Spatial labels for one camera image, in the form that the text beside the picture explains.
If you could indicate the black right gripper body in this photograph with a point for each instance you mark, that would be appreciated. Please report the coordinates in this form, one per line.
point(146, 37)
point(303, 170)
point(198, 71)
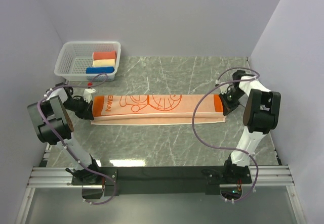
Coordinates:
point(239, 89)

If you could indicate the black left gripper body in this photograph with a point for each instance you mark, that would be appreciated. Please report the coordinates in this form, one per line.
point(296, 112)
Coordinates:
point(79, 106)

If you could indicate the orange cartoon towel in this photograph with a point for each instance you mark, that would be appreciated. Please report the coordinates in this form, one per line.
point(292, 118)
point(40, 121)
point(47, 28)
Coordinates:
point(144, 109)

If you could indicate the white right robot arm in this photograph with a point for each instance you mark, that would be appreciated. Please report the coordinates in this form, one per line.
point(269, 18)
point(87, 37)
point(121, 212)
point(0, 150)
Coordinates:
point(260, 117)

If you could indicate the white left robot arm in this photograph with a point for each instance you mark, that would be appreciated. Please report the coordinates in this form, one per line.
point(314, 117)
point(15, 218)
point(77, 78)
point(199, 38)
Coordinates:
point(53, 125)

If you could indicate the blue rolled towel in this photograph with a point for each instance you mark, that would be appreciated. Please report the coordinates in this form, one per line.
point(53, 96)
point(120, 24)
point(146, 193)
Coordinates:
point(99, 70)

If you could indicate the cream rolled towel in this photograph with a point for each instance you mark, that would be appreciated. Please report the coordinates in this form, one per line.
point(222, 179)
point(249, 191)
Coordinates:
point(104, 63)

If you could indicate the white plastic basket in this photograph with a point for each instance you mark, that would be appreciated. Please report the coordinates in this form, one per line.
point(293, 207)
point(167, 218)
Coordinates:
point(76, 56)

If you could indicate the red rolled towel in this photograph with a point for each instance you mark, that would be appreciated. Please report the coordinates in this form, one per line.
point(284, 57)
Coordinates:
point(104, 55)

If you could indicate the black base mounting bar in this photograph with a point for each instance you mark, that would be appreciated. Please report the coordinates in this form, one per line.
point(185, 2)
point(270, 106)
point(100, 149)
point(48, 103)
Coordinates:
point(160, 180)

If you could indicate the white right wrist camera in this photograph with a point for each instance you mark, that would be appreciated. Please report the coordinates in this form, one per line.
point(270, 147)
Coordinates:
point(222, 86)

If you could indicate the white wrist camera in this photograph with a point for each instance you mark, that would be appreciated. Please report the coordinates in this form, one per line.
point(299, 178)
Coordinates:
point(88, 93)
point(222, 86)

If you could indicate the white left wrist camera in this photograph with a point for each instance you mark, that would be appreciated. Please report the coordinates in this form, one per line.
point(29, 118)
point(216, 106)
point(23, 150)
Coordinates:
point(88, 93)

